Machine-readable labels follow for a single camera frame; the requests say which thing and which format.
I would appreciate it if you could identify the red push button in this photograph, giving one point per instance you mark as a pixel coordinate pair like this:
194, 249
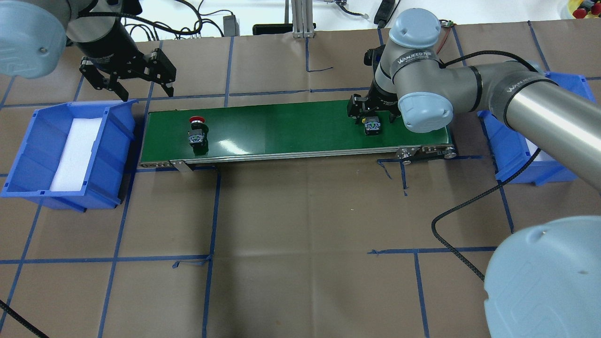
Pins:
198, 135

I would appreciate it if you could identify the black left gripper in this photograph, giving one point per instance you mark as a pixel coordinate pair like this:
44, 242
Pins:
109, 47

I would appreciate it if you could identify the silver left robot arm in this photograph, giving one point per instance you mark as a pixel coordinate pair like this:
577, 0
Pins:
35, 33

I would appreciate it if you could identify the blue plastic bin right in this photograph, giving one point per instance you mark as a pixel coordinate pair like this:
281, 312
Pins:
544, 128

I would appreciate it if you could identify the aluminium frame post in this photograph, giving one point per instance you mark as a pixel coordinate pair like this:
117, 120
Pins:
302, 18

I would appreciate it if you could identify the yellow push button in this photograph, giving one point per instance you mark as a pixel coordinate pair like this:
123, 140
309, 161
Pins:
372, 125

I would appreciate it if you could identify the blue plastic bin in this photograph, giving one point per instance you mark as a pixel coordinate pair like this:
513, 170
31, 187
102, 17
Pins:
37, 159
544, 128

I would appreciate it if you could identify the white foam pad left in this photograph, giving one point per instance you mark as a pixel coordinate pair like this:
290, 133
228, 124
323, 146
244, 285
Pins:
76, 155

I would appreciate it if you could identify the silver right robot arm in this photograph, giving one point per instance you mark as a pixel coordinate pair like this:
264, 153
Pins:
543, 281

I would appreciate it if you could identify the blue plastic bin left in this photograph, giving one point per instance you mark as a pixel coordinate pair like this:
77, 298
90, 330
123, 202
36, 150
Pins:
37, 159

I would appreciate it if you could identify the black power adapter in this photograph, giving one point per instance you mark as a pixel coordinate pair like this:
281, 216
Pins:
230, 26

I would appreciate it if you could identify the yellow plate of buttons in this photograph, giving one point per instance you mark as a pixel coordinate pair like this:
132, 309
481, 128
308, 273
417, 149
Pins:
580, 9

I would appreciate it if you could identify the green conveyor belt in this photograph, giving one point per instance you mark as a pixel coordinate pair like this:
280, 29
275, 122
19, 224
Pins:
282, 132

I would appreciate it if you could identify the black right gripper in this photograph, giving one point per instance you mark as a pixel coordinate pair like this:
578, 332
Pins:
381, 97

